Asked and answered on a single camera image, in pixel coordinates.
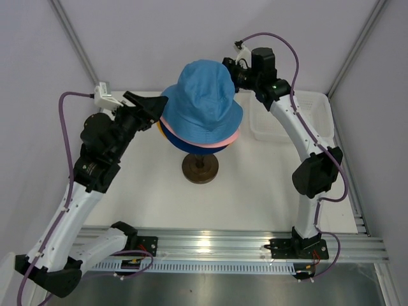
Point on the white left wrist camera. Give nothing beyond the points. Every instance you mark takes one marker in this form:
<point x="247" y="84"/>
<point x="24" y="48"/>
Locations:
<point x="103" y="97"/>

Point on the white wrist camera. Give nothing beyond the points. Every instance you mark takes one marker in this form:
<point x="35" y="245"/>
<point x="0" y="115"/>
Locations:
<point x="103" y="97"/>
<point x="243" y="53"/>

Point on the aluminium frame post left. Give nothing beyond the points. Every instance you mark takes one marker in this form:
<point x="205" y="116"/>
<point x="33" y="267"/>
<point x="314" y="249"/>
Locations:
<point x="74" y="40"/>

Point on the aluminium frame post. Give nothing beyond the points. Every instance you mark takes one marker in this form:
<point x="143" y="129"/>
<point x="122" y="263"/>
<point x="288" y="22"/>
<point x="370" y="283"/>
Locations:
<point x="74" y="40"/>
<point x="364" y="34"/>

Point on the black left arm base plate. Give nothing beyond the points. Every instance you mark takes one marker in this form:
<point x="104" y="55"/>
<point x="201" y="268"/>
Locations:
<point x="147" y="243"/>

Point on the white plastic basket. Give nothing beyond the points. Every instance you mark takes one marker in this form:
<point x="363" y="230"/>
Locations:
<point x="280" y="123"/>

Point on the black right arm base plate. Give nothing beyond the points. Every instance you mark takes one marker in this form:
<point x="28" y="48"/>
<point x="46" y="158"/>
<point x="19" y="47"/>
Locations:
<point x="297" y="248"/>

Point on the white slotted cable duct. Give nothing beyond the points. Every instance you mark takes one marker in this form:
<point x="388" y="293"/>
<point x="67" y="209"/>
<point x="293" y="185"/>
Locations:
<point x="264" y="267"/>

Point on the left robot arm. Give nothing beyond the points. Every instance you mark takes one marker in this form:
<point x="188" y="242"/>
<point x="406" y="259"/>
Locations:
<point x="53" y="263"/>

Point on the aluminium mounting rail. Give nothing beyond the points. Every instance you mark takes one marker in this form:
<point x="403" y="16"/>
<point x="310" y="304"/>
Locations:
<point x="207" y="244"/>

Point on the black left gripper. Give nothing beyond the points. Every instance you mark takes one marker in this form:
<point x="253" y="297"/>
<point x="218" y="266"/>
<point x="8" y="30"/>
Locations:
<point x="148" y="112"/>

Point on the yellow bucket hat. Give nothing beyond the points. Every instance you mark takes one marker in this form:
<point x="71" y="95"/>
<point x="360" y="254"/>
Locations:
<point x="160" y="129"/>

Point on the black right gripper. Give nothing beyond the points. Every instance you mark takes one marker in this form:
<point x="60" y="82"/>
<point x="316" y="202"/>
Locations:
<point x="230" y="63"/>

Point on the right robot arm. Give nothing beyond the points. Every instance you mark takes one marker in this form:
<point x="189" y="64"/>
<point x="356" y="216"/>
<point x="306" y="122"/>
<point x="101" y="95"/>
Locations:
<point x="254" y="70"/>

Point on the light blue bucket hat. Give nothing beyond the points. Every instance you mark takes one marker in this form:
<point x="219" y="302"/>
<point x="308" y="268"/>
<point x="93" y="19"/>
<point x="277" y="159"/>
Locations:
<point x="201" y="107"/>

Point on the aluminium frame post right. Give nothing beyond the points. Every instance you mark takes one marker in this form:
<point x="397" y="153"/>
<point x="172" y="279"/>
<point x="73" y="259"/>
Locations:
<point x="364" y="34"/>

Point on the brown round hat stand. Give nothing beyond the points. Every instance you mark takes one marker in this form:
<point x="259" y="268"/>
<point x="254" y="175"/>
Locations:
<point x="200" y="169"/>

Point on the pink bucket hat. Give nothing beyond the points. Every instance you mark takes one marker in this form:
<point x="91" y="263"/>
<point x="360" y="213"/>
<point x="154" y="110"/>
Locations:
<point x="223" y="143"/>

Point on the dark blue bucket hat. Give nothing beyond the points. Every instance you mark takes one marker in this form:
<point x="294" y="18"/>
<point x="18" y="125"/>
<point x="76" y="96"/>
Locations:
<point x="191" y="149"/>

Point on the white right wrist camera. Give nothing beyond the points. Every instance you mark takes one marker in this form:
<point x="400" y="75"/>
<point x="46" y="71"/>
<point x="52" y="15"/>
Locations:
<point x="243" y="53"/>

